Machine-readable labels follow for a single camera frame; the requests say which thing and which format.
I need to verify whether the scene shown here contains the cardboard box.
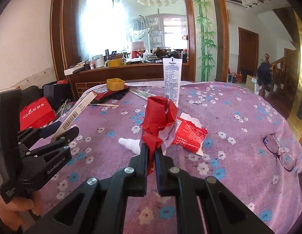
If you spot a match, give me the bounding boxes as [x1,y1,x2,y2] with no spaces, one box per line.
[246,75,259,91]

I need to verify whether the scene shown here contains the purple floral tablecloth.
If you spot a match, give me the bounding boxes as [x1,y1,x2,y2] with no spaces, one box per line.
[27,80,302,234]

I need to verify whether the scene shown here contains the flat white box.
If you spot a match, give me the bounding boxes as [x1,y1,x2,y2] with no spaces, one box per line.
[64,62,90,76]

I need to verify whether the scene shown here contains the torn red packet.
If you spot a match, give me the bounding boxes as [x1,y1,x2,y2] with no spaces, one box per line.
[172,112,209,157]

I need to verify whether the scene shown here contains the brown wooden door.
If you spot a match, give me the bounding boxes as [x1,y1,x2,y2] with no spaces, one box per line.
[238,27,259,79]

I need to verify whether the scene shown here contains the long white medicine box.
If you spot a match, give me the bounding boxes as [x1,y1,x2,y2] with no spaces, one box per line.
[51,91,97,142]

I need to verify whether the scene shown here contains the paper sleeved chopsticks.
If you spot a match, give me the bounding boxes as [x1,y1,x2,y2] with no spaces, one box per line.
[129,89,152,101]

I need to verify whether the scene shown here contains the wood framed etched glass partition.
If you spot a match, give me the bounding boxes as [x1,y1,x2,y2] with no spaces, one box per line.
[50,0,229,83]

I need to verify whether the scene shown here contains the red wrapper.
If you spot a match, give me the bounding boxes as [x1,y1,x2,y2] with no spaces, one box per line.
[140,96,179,176]

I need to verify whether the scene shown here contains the black bag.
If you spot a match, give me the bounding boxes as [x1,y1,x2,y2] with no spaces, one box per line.
[42,83,73,108]

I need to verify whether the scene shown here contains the purple framed eyeglasses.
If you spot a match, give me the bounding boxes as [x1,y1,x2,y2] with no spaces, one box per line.
[263,134,297,172]

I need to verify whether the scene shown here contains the dark wooden counter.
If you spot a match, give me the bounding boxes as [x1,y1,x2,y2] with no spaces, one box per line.
[67,63,190,101]

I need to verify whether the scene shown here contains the dark jacket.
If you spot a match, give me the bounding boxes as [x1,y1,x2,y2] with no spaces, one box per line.
[257,62,272,87]

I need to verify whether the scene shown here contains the wooden chopsticks pair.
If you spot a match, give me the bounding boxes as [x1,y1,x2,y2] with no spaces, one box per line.
[89,103,120,108]

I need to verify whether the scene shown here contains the small white spray bottle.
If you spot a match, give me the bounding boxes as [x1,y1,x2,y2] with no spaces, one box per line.
[118,138,142,155]

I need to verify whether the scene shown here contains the person's left hand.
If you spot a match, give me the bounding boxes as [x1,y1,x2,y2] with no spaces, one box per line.
[0,191,42,225]

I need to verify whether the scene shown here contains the red gift box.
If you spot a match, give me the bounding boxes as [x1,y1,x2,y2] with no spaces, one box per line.
[19,97,56,131]

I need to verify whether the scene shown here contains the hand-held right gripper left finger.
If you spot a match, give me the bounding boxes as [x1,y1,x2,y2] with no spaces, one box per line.
[24,143,149,234]

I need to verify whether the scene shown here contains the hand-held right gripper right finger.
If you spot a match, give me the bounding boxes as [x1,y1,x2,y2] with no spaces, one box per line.
[155,146,276,234]

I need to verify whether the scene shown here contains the tan packing tape roll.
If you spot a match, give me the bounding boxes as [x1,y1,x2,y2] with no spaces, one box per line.
[106,78,125,92]

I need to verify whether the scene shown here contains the flat red packet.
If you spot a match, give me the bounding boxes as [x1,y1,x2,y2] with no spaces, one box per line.
[94,91,113,101]

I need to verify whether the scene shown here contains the wooden stair railing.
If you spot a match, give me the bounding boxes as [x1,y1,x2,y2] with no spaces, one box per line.
[263,53,301,98]

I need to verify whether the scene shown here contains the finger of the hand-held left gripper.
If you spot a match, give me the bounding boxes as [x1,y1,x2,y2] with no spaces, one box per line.
[27,126,80,155]
[18,121,62,144]

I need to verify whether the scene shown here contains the bamboo painted panel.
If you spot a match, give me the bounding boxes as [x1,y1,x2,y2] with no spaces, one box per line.
[194,0,218,82]

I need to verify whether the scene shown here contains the white lotion tube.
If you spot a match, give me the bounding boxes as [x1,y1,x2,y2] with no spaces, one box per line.
[163,57,183,108]

